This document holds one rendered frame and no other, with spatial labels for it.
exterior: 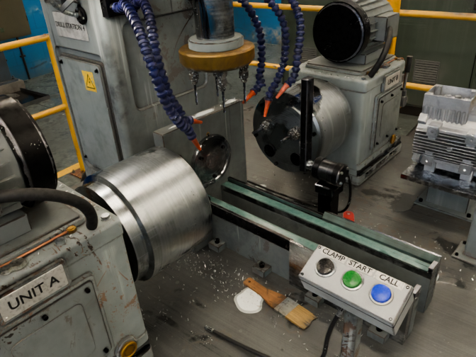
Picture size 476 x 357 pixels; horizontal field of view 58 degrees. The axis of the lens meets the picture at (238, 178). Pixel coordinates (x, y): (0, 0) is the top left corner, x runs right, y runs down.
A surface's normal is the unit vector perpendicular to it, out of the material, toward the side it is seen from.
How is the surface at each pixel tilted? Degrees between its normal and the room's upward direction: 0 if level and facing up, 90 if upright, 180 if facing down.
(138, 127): 90
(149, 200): 43
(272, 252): 90
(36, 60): 90
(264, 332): 0
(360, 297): 24
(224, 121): 90
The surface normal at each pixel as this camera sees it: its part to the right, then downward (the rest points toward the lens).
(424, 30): -0.61, 0.43
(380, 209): -0.06, -0.87
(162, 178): 0.34, -0.58
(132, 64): 0.74, 0.29
